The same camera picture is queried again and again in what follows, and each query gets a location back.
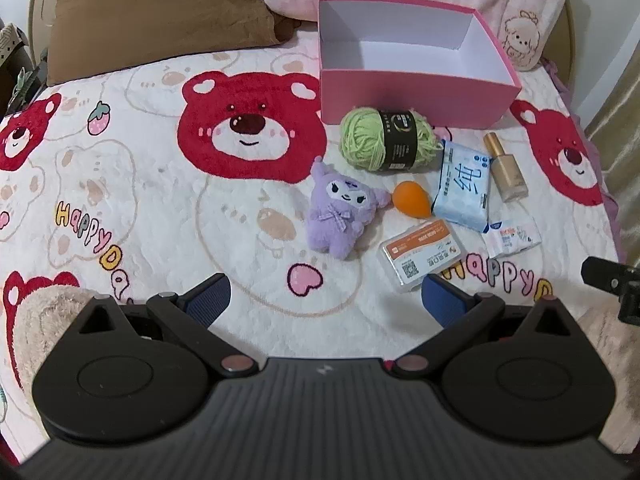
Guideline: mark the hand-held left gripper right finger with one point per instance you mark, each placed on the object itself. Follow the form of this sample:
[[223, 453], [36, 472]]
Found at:
[[442, 300]]

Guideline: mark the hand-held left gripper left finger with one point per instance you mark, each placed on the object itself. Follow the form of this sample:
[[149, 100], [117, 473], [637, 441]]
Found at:
[[207, 297]]

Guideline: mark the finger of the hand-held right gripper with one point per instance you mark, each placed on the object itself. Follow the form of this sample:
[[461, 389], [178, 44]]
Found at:
[[602, 272]]

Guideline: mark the clear box with orange label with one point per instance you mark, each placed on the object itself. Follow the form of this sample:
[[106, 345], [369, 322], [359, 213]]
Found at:
[[415, 255]]

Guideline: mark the small white wipe packet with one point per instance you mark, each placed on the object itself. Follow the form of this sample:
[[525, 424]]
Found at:
[[512, 237]]

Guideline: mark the orange makeup sponge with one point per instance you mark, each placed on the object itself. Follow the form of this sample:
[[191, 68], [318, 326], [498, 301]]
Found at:
[[410, 199]]

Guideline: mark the blue wet wipes pack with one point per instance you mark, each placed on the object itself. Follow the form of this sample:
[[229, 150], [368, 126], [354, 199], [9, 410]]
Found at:
[[460, 195]]

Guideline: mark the purple plush toy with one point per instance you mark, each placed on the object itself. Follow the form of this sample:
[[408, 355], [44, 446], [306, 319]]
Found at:
[[330, 220]]

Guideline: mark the gold cosmetic bottle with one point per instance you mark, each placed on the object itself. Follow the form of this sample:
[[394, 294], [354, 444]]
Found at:
[[505, 170]]

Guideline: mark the green yarn ball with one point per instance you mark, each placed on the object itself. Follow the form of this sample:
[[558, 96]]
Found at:
[[360, 140]]

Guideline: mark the pink cardboard box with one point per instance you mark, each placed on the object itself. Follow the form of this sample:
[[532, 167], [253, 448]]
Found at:
[[400, 95]]

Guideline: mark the bear printed blanket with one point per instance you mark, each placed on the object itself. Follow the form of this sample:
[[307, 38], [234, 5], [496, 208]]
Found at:
[[150, 200]]

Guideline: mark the beige curtain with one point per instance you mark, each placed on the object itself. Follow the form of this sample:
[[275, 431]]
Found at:
[[617, 110]]

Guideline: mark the brown pillow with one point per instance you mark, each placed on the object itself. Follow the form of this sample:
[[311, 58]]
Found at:
[[150, 10]]

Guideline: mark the patterned cloth bag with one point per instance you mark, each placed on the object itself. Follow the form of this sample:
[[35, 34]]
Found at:
[[12, 42]]

